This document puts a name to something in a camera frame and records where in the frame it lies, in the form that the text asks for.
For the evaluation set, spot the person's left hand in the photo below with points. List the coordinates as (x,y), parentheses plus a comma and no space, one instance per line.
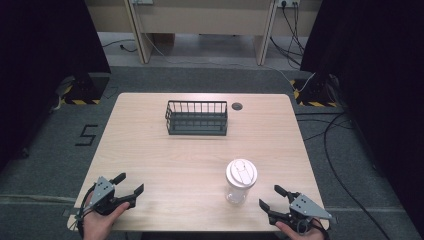
(101,223)

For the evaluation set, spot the black curtain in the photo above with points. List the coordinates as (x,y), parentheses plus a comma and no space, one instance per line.
(373,83)
(43,73)

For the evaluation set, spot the clear cup with white lid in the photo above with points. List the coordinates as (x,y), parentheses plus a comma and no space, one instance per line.
(240,180)

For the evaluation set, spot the black stand base with hazard tape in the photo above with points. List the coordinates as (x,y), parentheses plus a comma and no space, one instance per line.
(85,90)
(315,93)

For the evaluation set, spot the beige desk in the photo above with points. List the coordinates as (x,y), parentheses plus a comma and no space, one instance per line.
(200,20)

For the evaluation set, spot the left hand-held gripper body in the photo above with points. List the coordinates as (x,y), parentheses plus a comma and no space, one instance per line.
(101,195)

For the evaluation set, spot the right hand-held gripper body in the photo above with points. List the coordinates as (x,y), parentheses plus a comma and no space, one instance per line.
(305,209)

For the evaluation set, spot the person's right hand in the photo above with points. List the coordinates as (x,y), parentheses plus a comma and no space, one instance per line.
(300,233)

